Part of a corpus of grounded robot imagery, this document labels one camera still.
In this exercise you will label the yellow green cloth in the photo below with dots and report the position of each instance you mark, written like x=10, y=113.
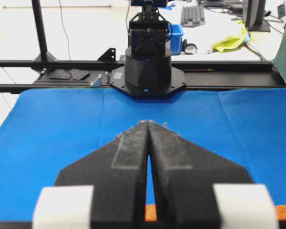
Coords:
x=230, y=36

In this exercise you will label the blue plastic bin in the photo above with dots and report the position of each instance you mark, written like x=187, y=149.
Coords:
x=176, y=41

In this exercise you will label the black tape roll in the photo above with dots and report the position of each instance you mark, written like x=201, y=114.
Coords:
x=188, y=48

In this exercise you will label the black monitor stand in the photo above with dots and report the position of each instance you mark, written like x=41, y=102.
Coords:
x=253, y=15

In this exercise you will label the silver corner bracket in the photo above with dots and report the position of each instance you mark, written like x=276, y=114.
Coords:
x=97, y=82

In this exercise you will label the blue table cloth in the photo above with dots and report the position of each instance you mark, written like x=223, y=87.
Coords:
x=50, y=128

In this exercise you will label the orange towel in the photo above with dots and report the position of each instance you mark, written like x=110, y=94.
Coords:
x=151, y=215

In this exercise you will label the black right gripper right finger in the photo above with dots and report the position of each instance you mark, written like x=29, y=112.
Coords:
x=198, y=189

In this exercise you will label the black aluminium frame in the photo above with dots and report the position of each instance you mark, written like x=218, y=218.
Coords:
x=141, y=77

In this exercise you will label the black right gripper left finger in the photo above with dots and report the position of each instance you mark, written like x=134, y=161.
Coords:
x=104, y=190

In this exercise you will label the black keyboard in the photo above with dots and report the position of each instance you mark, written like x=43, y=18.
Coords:
x=192, y=16

